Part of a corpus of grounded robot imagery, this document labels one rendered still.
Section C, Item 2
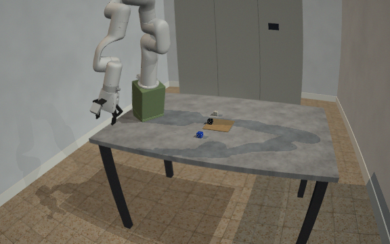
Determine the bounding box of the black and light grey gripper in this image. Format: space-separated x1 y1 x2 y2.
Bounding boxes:
93 89 123 125

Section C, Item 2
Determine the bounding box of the tan mat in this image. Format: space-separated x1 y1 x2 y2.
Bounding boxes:
203 118 235 132

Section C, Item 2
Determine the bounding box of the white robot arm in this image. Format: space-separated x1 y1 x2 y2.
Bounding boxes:
93 0 171 93

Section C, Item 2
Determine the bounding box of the blue die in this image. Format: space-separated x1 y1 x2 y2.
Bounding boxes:
196 131 203 138

